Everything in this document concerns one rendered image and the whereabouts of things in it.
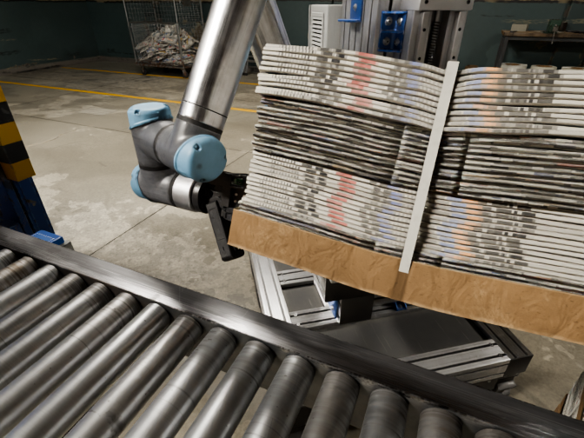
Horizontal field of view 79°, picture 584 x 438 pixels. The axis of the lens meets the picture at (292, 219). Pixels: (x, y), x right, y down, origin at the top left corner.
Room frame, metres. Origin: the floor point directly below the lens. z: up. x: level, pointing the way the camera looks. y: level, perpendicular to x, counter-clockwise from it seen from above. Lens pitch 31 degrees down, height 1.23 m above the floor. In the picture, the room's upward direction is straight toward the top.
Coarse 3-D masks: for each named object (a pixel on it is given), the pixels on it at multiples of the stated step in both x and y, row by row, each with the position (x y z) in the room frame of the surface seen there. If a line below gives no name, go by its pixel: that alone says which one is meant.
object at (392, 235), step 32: (416, 96) 0.34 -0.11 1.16; (416, 128) 0.32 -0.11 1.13; (448, 128) 0.31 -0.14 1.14; (416, 160) 0.31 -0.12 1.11; (448, 160) 0.30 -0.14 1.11; (416, 192) 0.30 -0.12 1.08; (448, 192) 0.29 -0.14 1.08; (384, 224) 0.30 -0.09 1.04; (448, 224) 0.28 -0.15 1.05; (416, 256) 0.28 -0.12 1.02
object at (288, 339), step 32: (32, 256) 0.57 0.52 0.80; (64, 256) 0.57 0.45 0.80; (128, 288) 0.48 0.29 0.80; (160, 288) 0.48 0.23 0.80; (224, 320) 0.40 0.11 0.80; (256, 320) 0.40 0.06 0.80; (288, 352) 0.34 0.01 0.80; (320, 352) 0.34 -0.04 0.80; (352, 352) 0.34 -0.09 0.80; (320, 384) 0.32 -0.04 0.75; (384, 384) 0.29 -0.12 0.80; (416, 384) 0.29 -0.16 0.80; (448, 384) 0.29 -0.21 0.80; (352, 416) 0.30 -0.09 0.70; (416, 416) 0.27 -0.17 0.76; (480, 416) 0.25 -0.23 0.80; (512, 416) 0.25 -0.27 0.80; (544, 416) 0.25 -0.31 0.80
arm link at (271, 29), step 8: (272, 0) 0.81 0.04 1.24; (264, 8) 0.80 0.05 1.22; (272, 8) 0.81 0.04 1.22; (264, 16) 0.80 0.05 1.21; (272, 16) 0.81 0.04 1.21; (280, 16) 0.84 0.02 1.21; (264, 24) 0.80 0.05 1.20; (272, 24) 0.81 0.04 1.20; (280, 24) 0.83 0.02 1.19; (256, 32) 0.81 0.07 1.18; (264, 32) 0.81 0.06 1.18; (272, 32) 0.81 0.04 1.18; (280, 32) 0.82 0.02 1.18; (256, 40) 0.81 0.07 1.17; (264, 40) 0.81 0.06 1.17; (272, 40) 0.81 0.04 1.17; (280, 40) 0.82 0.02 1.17; (288, 40) 0.85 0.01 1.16; (256, 48) 0.82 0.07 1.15; (256, 56) 0.83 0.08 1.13; (256, 64) 0.86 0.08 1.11
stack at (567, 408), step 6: (582, 372) 0.66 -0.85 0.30; (582, 378) 0.63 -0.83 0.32; (576, 384) 0.64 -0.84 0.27; (582, 384) 0.60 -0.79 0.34; (576, 390) 0.61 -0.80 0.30; (582, 390) 0.58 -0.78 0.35; (570, 396) 0.62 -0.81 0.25; (576, 396) 0.58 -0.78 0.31; (564, 402) 0.64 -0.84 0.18; (570, 402) 0.59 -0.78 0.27; (576, 402) 0.56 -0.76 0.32; (558, 408) 0.65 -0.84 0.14; (564, 408) 0.61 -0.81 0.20; (570, 408) 0.56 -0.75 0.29; (576, 408) 0.54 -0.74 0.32; (564, 414) 0.59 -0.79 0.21; (570, 414) 0.53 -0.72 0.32; (576, 414) 0.52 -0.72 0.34; (582, 414) 0.48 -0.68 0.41; (582, 420) 0.45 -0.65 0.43
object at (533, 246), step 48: (480, 96) 0.32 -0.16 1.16; (528, 96) 0.30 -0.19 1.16; (576, 96) 0.29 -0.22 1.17; (480, 144) 0.30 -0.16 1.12; (528, 144) 0.29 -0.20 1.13; (576, 144) 0.28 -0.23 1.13; (480, 192) 0.28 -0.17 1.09; (528, 192) 0.27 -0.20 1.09; (576, 192) 0.26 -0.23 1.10; (480, 240) 0.27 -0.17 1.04; (528, 240) 0.26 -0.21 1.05; (576, 240) 0.25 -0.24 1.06; (576, 288) 0.23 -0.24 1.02
